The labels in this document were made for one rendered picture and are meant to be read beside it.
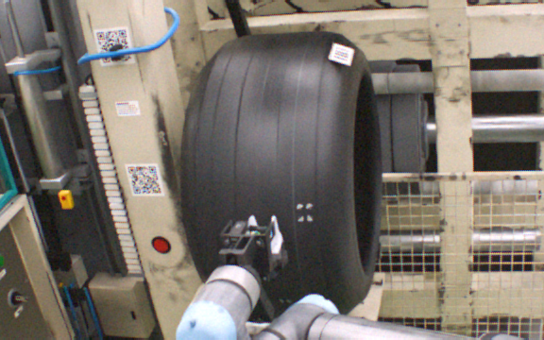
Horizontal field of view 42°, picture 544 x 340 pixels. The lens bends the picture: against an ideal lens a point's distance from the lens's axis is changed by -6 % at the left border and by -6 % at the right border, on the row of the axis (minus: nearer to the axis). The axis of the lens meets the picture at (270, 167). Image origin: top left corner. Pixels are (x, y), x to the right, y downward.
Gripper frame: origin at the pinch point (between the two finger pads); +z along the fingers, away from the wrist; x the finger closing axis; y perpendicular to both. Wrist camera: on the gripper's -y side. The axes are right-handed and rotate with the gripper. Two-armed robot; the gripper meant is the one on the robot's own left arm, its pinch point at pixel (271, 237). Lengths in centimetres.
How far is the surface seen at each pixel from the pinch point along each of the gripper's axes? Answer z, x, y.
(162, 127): 20.6, 25.7, 13.1
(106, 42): 17.6, 33.5, 31.6
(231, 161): 4.3, 6.5, 12.0
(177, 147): 25.7, 25.6, 7.2
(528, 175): 64, -47, -15
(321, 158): 5.6, -8.4, 11.7
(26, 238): 6, 54, -5
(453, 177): 64, -29, -16
